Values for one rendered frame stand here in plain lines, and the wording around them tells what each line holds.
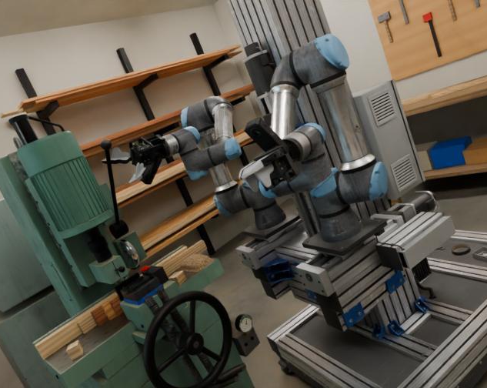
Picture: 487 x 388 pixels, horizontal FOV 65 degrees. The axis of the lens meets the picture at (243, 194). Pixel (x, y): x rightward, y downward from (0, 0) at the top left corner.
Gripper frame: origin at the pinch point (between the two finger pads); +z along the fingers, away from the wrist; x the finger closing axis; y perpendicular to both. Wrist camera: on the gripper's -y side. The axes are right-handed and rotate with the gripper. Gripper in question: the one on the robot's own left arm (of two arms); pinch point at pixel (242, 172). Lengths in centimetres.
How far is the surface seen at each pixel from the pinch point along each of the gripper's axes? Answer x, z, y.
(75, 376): 64, 27, 29
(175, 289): 48, -3, 24
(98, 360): 63, 20, 30
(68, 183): 62, 1, -19
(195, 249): 68, -33, 24
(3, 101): 278, -104, -127
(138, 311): 50, 9, 23
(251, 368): 116, -66, 111
